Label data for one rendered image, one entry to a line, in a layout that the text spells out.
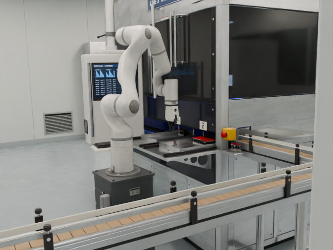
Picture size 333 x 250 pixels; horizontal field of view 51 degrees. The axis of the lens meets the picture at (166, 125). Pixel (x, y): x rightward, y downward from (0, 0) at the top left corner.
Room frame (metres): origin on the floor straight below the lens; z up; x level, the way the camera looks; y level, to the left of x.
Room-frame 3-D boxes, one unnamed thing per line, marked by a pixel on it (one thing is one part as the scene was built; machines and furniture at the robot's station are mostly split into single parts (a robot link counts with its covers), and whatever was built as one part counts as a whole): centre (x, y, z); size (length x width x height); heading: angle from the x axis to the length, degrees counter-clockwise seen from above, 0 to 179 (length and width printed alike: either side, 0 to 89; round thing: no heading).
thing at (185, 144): (2.34, -0.16, 0.90); 0.34 x 0.26 x 0.04; 120
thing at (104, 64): (3.03, 0.46, 1.19); 0.50 x 0.19 x 0.78; 115
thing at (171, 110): (2.19, -0.03, 1.14); 0.10 x 0.08 x 0.11; 30
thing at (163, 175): (3.37, -0.27, 0.44); 2.06 x 1.00 x 0.88; 30
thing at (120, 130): (1.87, 0.27, 1.16); 0.19 x 0.12 x 0.24; 51
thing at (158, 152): (2.46, -0.03, 0.87); 0.70 x 0.48 x 0.02; 30
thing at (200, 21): (2.47, -0.23, 1.51); 0.43 x 0.01 x 0.59; 30
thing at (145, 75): (3.33, 0.27, 1.51); 0.49 x 0.01 x 0.59; 30
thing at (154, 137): (2.64, -0.01, 0.90); 0.34 x 0.26 x 0.04; 120
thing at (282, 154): (2.01, -0.67, 0.92); 0.69 x 0.16 x 0.16; 30
